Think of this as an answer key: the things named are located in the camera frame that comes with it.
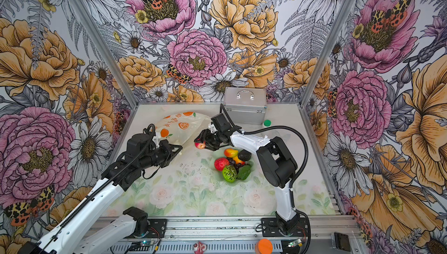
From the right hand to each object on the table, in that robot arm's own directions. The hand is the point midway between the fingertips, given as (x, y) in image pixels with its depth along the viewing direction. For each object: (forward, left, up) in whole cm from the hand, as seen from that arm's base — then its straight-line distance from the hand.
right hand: (198, 147), depth 88 cm
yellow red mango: (-2, -16, -4) cm, 17 cm away
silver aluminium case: (+25, -26, +3) cm, 36 cm away
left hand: (-8, +4, +10) cm, 14 cm away
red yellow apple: (0, -1, +1) cm, 1 cm away
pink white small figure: (-40, -3, -7) cm, 41 cm away
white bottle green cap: (+16, -37, -2) cm, 40 cm away
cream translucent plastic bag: (+7, +9, +6) cm, 13 cm away
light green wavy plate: (-11, -9, -9) cm, 17 cm away
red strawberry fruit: (-8, -11, -3) cm, 13 cm away
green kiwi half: (-14, -15, -1) cm, 20 cm away
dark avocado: (-5, -22, -1) cm, 23 cm away
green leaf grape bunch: (-12, -21, -4) cm, 25 cm away
